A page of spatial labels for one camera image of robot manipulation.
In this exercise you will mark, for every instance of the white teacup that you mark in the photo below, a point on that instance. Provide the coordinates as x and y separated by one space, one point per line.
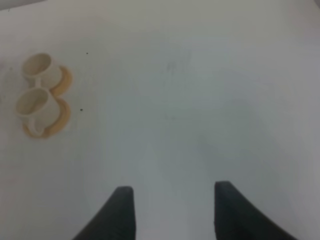
37 109
41 70

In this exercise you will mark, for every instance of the far orange saucer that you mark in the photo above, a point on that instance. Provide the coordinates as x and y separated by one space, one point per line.
65 82

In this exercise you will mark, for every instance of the orange saucer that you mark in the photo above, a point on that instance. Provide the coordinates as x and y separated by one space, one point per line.
58 126
65 82

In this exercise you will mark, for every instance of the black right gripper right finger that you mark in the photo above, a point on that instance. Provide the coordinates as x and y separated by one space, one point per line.
236 218

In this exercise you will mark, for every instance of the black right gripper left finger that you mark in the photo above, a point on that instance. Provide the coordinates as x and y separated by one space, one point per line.
116 220

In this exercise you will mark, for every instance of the near orange saucer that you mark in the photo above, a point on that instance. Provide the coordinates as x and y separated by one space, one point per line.
58 126

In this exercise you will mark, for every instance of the near white teacup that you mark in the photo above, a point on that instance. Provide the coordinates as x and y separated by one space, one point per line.
37 109

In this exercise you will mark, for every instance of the far white teacup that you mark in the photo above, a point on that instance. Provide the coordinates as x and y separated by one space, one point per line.
41 70

